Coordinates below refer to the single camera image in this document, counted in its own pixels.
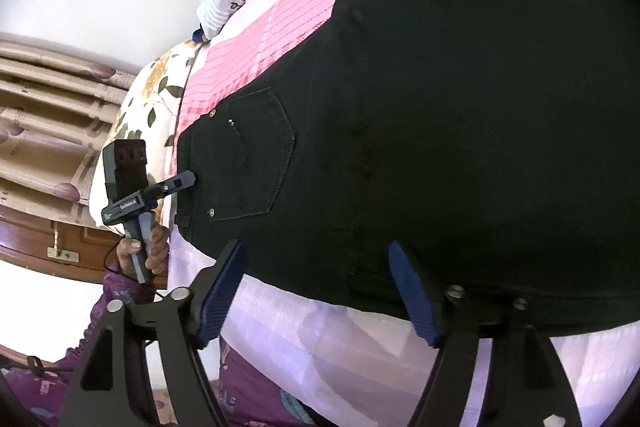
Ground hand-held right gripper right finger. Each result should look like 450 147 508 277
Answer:
387 240 583 427

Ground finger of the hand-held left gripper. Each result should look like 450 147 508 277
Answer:
142 170 197 204

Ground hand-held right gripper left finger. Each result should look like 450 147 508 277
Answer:
62 239 251 427

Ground black pants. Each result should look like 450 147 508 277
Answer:
176 0 640 339

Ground person's left forearm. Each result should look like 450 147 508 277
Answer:
100 264 156 308

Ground person's left hand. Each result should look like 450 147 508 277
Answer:
116 224 171 279

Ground floral pillow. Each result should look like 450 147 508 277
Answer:
89 41 211 228

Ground striped beige curtain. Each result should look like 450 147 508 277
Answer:
0 32 143 208

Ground brass metal latch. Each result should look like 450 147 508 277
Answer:
47 229 80 263

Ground pink checked bedsheet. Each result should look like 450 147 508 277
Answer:
167 0 640 427

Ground black cable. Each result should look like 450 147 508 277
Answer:
0 353 78 380
102 247 171 303

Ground brown wooden bed frame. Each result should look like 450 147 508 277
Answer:
0 202 123 285

